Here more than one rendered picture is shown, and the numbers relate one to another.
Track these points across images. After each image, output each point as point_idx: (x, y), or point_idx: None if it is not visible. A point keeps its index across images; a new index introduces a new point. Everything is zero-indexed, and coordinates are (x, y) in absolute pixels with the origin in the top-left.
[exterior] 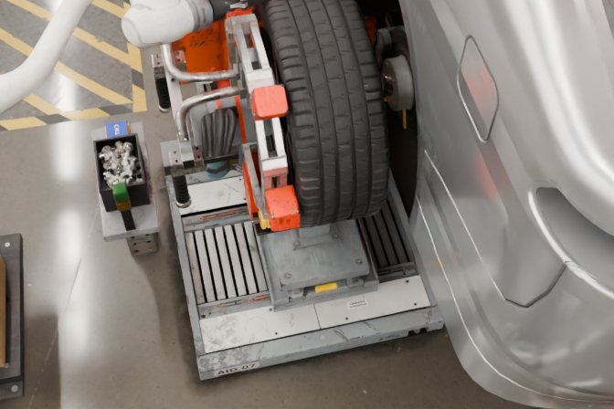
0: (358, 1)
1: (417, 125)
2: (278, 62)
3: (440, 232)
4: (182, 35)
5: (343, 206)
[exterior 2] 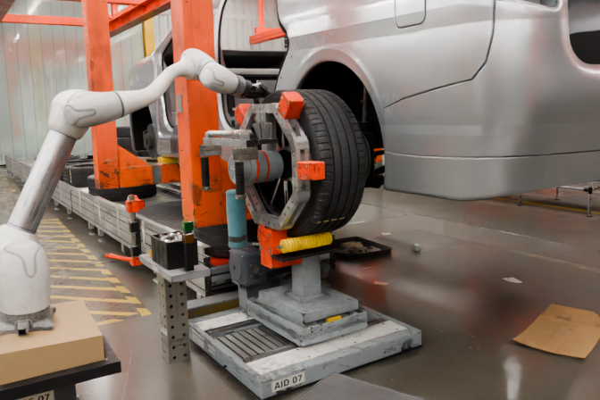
0: None
1: None
2: None
3: (412, 134)
4: (233, 84)
5: (345, 173)
